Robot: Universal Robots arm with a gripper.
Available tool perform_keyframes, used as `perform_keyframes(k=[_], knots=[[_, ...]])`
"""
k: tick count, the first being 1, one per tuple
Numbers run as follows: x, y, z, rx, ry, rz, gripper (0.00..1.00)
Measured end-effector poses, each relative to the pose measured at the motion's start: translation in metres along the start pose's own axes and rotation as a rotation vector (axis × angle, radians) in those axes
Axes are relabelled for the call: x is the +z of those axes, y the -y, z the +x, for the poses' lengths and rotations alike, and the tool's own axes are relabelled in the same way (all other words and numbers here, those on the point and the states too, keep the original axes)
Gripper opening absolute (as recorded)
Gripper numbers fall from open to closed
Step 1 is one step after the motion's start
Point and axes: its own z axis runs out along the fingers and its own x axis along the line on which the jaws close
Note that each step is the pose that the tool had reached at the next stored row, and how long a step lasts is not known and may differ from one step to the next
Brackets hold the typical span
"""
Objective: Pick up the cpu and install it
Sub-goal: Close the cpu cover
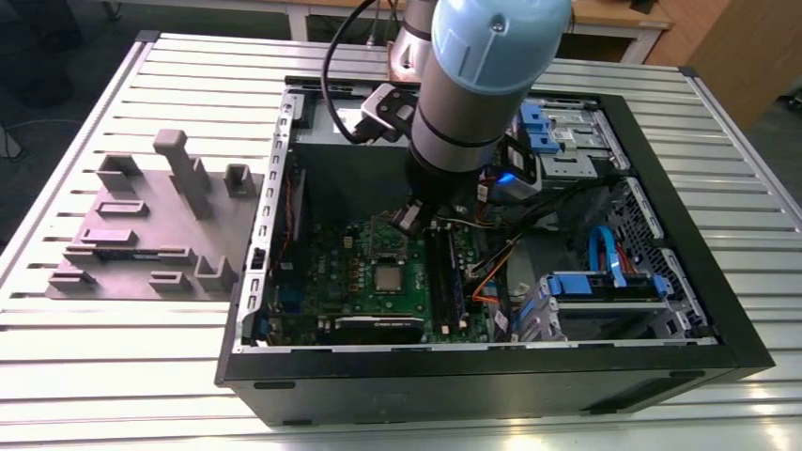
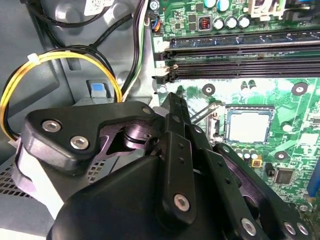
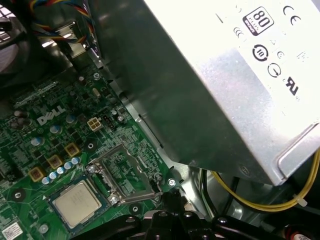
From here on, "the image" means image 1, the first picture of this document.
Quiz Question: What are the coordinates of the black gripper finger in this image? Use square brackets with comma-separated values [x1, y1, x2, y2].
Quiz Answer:
[392, 199, 436, 235]

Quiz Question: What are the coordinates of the metal socket cover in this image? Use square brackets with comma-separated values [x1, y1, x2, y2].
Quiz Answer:
[369, 210, 410, 260]

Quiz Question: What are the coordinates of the black RAM slot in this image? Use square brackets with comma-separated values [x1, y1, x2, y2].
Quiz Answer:
[426, 225, 444, 331]

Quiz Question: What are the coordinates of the grey power supply unit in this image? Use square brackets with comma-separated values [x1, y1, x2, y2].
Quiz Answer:
[293, 99, 416, 208]

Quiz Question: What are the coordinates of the green motherboard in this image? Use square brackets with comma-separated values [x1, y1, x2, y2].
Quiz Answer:
[269, 220, 497, 347]

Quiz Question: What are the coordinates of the tall metal drive cage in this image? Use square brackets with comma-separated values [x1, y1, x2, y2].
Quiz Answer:
[494, 96, 632, 201]

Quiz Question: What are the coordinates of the black graphics card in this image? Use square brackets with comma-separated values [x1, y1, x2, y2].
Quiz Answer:
[320, 313, 428, 347]

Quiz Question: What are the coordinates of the hard disk in blue carrier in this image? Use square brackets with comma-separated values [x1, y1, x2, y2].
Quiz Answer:
[542, 272, 669, 302]

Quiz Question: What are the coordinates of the low metal disk bay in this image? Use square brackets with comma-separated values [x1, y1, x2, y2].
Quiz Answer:
[510, 274, 716, 344]

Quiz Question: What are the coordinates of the black open PC case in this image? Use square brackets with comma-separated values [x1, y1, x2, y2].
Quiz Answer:
[215, 74, 777, 428]

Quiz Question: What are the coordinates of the grey parts rack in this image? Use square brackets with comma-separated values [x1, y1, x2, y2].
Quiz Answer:
[47, 129, 269, 302]

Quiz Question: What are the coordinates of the light wooden desk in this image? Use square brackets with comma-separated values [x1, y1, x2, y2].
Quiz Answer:
[289, 0, 676, 65]

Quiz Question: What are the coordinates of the brown wooden cabinet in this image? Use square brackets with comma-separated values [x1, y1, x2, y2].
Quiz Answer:
[645, 0, 802, 132]

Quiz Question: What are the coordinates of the black wire bundle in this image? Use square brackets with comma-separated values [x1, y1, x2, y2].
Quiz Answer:
[469, 176, 622, 278]

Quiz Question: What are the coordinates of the blue drive bracket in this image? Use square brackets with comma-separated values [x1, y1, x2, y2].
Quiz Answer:
[518, 101, 561, 155]

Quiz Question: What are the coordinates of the orange wire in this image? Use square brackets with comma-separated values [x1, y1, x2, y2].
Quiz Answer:
[466, 276, 504, 306]

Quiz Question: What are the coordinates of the thin red wire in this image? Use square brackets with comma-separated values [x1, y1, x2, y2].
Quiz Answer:
[282, 176, 300, 264]

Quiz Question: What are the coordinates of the black camera cable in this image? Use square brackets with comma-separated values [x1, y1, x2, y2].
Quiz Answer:
[320, 0, 385, 146]

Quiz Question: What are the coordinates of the blue flat data wire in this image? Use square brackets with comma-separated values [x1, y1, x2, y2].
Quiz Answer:
[588, 225, 628, 288]

